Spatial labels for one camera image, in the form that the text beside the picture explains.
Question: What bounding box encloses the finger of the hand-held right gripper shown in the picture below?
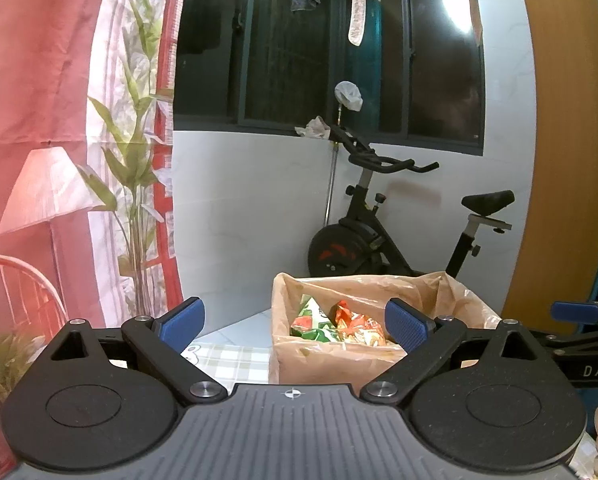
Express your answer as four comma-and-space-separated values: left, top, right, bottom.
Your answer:
550, 299, 598, 337

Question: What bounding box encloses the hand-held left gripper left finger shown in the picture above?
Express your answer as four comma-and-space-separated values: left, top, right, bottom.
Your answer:
44, 296, 230, 406

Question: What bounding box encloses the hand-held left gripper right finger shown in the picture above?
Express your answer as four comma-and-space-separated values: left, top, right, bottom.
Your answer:
360, 297, 555, 406

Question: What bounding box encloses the orange red snack packet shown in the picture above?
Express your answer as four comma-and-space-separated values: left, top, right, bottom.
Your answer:
331, 300, 399, 347

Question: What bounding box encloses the plastic-lined cardboard box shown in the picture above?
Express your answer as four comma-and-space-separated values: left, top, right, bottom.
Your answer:
269, 271, 502, 386

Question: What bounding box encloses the green snack packet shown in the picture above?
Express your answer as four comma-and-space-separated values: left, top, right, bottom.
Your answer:
289, 294, 342, 343

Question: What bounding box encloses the black exercise bike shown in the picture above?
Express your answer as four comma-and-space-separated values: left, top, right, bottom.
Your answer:
306, 122, 516, 281

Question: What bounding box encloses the wooden door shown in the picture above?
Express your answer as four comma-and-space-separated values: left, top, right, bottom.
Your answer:
499, 0, 598, 336

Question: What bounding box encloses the metal pole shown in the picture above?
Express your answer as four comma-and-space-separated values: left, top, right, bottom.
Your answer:
324, 102, 341, 224

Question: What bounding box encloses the crumpled white paper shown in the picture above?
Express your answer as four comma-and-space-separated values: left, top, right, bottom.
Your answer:
295, 116, 333, 140

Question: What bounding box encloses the white plastic bag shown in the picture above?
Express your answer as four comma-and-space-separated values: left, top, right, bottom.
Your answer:
334, 81, 364, 112

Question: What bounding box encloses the dark window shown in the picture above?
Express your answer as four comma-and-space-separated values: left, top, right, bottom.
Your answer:
174, 0, 486, 157

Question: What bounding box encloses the printed pink curtain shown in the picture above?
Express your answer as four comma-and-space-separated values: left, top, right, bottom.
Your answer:
0, 0, 195, 463

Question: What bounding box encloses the pale hanging strap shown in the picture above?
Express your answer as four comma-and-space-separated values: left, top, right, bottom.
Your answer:
348, 0, 368, 47

